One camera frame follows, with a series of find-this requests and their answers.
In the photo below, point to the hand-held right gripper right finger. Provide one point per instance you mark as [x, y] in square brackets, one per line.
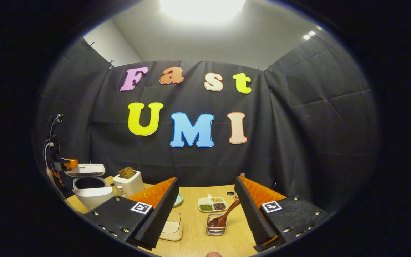
[250, 217]

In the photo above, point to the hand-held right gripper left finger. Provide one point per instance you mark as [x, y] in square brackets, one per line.
[161, 217]

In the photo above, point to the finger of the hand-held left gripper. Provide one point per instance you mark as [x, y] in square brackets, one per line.
[70, 164]

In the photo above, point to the clear rice container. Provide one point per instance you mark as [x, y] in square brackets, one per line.
[171, 228]

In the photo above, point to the brown wooden spoon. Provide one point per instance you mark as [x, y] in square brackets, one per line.
[223, 217]

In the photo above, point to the white rice cooker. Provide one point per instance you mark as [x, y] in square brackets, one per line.
[91, 198]

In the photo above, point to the pale green plate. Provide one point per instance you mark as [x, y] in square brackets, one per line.
[178, 200]

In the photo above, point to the white divided bean dish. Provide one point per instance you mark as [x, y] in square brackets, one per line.
[212, 203]

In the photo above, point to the white toaster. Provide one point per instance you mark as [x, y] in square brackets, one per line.
[130, 186]

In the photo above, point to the brown bread slice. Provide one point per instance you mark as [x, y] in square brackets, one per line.
[127, 173]

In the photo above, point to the black backdrop cloth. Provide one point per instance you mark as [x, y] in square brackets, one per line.
[298, 142]

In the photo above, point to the small ceiling light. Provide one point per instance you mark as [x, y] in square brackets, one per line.
[309, 35]

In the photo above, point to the large ceiling light panel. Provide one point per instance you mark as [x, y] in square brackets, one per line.
[202, 9]

